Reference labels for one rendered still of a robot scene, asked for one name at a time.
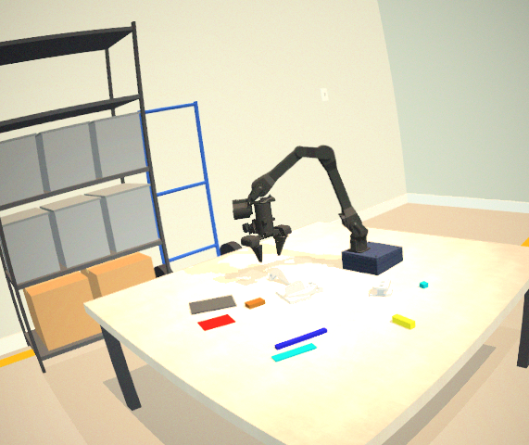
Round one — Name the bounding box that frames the red flat rectangular plate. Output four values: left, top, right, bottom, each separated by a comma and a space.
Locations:
197, 314, 235, 331

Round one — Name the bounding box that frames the blue long thin bar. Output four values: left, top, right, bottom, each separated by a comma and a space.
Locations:
274, 327, 328, 350

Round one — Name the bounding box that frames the cyan flat bar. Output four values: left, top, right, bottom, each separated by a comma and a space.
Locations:
271, 343, 318, 362

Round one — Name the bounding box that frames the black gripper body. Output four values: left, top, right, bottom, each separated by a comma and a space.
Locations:
241, 215, 292, 248

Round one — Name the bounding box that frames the yellow rectangular block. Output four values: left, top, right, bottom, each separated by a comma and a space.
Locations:
392, 314, 415, 330

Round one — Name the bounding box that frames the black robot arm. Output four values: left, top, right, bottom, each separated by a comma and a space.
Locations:
232, 145, 371, 253

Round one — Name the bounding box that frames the orange rectangular block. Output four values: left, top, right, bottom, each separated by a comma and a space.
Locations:
244, 298, 266, 310

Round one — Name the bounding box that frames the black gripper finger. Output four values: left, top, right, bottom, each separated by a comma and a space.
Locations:
251, 245, 262, 263
273, 235, 289, 256

